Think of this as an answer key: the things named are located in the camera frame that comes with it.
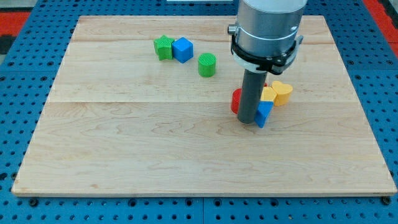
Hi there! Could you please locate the blue cube block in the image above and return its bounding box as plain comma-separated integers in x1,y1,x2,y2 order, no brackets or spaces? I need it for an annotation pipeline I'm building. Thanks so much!
172,37,193,63

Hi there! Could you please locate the yellow heart block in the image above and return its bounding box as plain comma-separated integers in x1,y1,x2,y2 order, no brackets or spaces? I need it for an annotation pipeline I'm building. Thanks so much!
271,81,293,106

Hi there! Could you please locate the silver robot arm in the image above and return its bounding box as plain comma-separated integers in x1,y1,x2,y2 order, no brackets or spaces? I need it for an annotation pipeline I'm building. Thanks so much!
228,0,307,75

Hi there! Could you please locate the blue triangle block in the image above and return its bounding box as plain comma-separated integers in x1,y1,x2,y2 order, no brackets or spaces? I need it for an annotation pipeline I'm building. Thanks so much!
254,101,274,128

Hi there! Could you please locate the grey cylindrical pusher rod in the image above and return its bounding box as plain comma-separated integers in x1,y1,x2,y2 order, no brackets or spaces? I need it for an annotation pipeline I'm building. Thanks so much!
238,70,267,124

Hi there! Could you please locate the green cylinder block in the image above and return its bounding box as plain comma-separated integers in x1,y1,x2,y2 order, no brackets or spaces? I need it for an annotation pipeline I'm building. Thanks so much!
198,53,216,77

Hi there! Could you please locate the red cylinder block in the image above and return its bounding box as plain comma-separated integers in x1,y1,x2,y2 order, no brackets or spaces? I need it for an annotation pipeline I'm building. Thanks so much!
230,88,242,114

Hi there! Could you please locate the black clamp ring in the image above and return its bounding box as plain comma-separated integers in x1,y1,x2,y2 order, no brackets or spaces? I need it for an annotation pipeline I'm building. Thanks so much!
230,34,304,76

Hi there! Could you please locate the wooden board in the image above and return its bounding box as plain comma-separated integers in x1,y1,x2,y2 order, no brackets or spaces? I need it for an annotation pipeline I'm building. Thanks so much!
12,16,397,197

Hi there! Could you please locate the yellow pentagon block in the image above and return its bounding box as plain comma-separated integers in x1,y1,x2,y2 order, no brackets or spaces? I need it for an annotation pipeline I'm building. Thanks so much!
261,86,277,102

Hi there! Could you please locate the green star block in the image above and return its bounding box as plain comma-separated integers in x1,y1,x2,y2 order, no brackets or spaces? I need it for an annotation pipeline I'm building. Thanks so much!
153,35,175,60

